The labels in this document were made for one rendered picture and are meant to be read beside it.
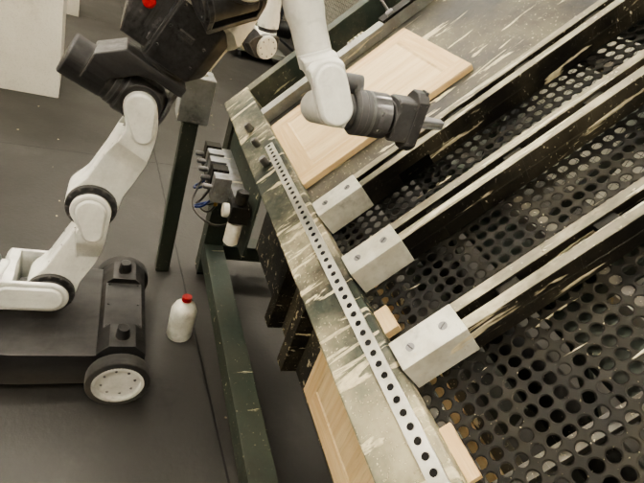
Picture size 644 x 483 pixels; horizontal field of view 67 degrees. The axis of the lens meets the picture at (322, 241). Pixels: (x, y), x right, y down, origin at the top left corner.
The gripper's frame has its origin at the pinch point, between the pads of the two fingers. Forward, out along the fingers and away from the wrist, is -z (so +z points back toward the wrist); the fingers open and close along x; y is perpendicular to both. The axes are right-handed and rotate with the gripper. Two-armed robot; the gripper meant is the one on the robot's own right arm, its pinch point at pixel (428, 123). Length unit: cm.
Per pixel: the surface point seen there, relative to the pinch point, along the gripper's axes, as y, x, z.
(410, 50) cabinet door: 59, 4, -24
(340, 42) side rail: 107, -6, -19
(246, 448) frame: -3, -103, 22
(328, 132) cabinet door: 48, -22, 1
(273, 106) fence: 83, -28, 10
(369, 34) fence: 83, 2, -20
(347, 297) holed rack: -17.5, -32.1, 15.6
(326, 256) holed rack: -3.4, -32.2, 15.7
